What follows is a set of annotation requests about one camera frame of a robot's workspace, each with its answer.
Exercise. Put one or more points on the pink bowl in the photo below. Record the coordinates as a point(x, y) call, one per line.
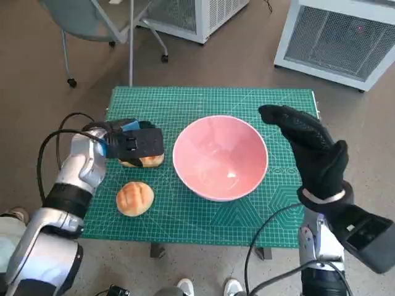
point(216, 154)

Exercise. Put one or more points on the white mesh cabinet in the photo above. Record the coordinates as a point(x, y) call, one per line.
point(333, 40)
point(216, 12)

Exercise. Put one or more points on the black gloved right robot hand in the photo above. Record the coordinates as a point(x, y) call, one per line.
point(318, 154)

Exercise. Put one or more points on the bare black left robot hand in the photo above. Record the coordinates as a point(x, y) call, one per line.
point(145, 124)

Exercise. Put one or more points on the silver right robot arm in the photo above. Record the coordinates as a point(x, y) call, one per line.
point(321, 243)

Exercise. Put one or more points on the black table bracket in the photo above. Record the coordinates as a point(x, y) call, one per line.
point(157, 249)
point(264, 253)

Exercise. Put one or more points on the grey office chair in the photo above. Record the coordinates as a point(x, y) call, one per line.
point(86, 21)

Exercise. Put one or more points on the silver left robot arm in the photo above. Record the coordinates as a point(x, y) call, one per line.
point(80, 160)

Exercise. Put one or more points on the person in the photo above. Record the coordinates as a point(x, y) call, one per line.
point(6, 240)

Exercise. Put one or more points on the green cutting mat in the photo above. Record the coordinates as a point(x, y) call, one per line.
point(185, 101)

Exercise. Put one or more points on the oblong orange toy bread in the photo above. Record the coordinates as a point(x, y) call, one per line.
point(152, 161)

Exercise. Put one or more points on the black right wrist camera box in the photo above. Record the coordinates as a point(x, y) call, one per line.
point(364, 237)

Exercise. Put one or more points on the round toy bread bun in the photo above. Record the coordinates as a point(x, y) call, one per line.
point(134, 198)

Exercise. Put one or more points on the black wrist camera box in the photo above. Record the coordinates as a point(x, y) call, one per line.
point(364, 237)
point(142, 143)

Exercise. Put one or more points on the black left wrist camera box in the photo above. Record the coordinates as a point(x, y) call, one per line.
point(142, 143)

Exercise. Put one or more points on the silver metal pole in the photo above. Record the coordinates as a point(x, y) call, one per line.
point(131, 46)

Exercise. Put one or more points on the small black device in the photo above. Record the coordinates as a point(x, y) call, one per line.
point(117, 290)

